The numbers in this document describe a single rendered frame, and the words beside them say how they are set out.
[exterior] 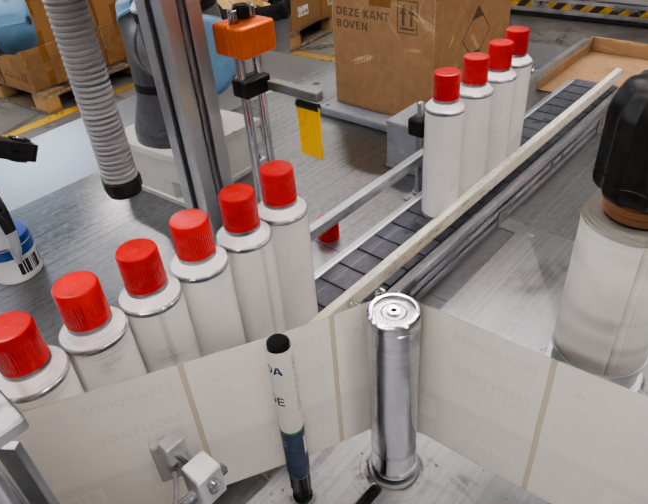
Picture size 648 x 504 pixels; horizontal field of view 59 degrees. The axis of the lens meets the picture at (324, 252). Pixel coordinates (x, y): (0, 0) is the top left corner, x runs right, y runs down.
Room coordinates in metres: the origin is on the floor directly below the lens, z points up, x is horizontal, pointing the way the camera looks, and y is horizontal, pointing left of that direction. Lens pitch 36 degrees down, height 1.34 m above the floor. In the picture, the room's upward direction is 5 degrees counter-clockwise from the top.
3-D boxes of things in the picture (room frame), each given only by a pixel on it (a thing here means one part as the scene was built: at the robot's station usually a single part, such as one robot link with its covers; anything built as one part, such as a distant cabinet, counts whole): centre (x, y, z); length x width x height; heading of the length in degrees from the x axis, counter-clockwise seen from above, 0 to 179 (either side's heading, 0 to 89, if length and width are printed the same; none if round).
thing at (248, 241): (0.44, 0.07, 0.98); 0.05 x 0.05 x 0.20
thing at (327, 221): (0.76, -0.18, 0.95); 1.07 x 0.01 x 0.01; 136
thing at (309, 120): (0.54, 0.00, 1.09); 0.03 x 0.01 x 0.06; 46
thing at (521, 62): (0.84, -0.30, 0.98); 0.05 x 0.05 x 0.20
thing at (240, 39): (0.55, 0.04, 1.05); 0.10 x 0.04 x 0.33; 46
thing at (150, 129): (0.96, 0.23, 0.97); 0.15 x 0.15 x 0.10
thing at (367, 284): (0.71, -0.23, 0.90); 1.07 x 0.01 x 0.02; 136
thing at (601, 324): (0.38, -0.26, 1.03); 0.09 x 0.09 x 0.30
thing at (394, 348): (0.29, -0.04, 0.97); 0.05 x 0.05 x 0.19
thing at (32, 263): (0.71, 0.46, 0.86); 0.07 x 0.07 x 0.07
